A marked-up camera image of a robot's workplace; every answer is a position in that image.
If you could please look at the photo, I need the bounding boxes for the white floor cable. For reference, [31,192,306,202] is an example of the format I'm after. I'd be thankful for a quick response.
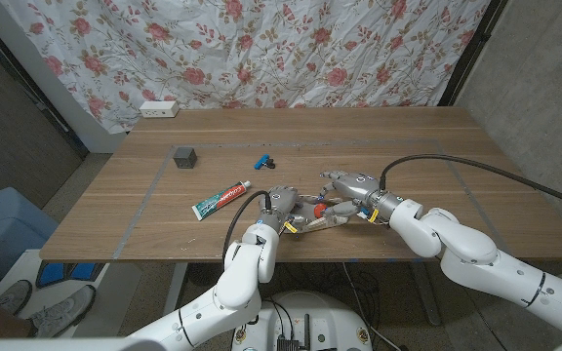
[341,262,403,351]

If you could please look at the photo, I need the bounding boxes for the light blue bin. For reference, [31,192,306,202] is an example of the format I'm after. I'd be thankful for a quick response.
[0,186,60,293]

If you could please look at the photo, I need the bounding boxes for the blue binder clip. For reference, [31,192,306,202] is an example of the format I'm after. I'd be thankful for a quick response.
[254,153,277,171]

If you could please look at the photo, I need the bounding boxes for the black frame post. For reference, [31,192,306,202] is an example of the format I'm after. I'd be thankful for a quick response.
[437,0,509,107]
[0,12,91,159]

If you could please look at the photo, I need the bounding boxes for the blue foot pedal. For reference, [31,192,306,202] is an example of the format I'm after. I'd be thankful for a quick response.
[35,261,100,289]

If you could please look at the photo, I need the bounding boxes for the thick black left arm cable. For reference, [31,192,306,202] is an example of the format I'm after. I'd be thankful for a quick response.
[221,189,272,264]

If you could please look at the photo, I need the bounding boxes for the Colgate toothpaste tube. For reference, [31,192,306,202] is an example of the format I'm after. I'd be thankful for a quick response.
[191,179,252,221]

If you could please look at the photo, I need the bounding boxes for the white table leg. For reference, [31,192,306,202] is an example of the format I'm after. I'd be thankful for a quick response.
[410,260,443,327]
[163,262,189,318]

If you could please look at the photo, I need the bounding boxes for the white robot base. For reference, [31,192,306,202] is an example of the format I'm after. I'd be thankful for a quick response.
[231,291,374,351]

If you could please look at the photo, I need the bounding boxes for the grey sneaker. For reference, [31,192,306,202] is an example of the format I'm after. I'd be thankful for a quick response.
[29,284,98,338]
[0,279,33,316]

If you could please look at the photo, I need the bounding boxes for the black mini computer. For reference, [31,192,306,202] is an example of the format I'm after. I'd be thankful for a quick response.
[276,335,301,351]

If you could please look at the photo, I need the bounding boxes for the white power strip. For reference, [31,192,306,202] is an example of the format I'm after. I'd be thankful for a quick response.
[139,99,181,119]

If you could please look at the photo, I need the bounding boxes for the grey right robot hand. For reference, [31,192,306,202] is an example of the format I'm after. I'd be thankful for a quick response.
[316,170,403,223]

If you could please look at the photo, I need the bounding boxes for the dark grey cube box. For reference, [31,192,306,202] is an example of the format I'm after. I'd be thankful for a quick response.
[172,145,198,170]

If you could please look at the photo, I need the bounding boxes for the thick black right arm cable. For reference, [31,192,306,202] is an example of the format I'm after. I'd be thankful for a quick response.
[379,154,562,214]

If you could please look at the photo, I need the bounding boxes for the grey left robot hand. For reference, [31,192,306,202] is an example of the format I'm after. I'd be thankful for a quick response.
[260,184,307,231]

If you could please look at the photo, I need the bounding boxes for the white patterned pen bag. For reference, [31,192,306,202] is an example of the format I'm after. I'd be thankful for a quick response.
[283,193,355,234]

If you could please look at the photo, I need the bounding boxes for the floral backdrop cloth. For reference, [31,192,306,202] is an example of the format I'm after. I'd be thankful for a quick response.
[0,0,492,136]

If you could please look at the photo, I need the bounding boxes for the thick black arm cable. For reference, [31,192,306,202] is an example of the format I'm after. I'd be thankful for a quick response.
[221,189,272,264]
[379,154,562,214]

